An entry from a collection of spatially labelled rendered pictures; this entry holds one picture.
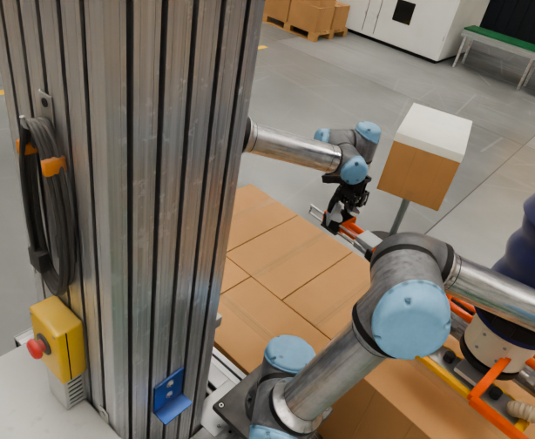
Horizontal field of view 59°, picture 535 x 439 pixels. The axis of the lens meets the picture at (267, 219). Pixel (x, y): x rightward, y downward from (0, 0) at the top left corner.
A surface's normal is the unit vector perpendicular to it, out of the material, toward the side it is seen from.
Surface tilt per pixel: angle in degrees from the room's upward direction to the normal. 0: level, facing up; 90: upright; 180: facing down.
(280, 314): 0
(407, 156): 90
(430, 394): 0
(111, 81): 90
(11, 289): 0
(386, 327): 83
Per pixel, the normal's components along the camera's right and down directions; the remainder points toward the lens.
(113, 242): 0.75, 0.49
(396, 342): -0.07, 0.47
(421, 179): -0.41, 0.48
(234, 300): 0.17, -0.79
